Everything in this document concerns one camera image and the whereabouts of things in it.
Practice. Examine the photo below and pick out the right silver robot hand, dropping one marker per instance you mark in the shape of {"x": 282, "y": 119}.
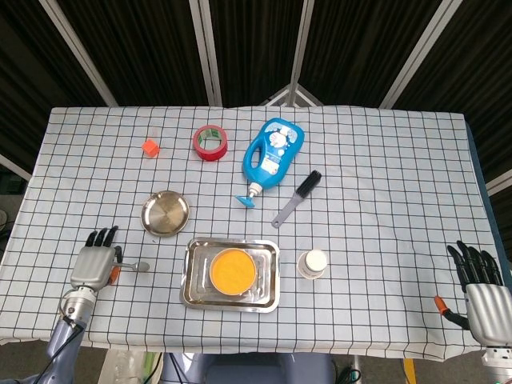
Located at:
{"x": 490, "y": 310}

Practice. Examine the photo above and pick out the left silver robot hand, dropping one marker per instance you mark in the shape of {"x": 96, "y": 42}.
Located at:
{"x": 92, "y": 266}

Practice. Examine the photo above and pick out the small metal spoon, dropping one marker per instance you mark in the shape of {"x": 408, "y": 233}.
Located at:
{"x": 140, "y": 266}

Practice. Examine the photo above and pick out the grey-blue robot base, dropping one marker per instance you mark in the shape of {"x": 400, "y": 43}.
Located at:
{"x": 248, "y": 370}

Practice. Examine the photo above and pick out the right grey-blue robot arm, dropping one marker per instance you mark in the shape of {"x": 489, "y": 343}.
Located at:
{"x": 498, "y": 366}

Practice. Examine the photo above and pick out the white bowl of orange powder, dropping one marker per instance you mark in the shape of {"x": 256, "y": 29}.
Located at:
{"x": 232, "y": 272}

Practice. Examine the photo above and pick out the round steel plate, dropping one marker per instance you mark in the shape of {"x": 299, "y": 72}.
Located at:
{"x": 165, "y": 214}

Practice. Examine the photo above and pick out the clear plastic bag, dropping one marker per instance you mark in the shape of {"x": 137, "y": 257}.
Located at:
{"x": 120, "y": 366}

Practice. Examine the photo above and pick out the rectangular steel tray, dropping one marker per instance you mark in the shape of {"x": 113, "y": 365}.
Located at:
{"x": 192, "y": 296}

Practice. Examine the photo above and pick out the orange cube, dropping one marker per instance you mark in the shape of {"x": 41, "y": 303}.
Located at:
{"x": 150, "y": 147}

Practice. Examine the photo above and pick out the light blue checked tablecloth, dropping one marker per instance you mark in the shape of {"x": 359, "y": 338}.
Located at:
{"x": 380, "y": 200}

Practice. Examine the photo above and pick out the red tape roll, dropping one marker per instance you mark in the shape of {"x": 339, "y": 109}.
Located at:
{"x": 210, "y": 154}

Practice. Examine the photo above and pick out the white paper cup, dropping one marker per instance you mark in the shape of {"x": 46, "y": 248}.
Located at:
{"x": 313, "y": 264}

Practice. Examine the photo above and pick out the blue detergent pump bottle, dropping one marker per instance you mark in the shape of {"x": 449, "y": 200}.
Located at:
{"x": 268, "y": 168}

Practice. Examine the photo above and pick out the grey brush with black bristles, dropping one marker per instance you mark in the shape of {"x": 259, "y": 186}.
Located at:
{"x": 292, "y": 204}

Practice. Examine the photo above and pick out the black folding screen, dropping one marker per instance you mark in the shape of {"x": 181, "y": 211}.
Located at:
{"x": 140, "y": 48}

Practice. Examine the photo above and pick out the white metal stand frame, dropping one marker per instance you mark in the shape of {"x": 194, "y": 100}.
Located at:
{"x": 294, "y": 96}

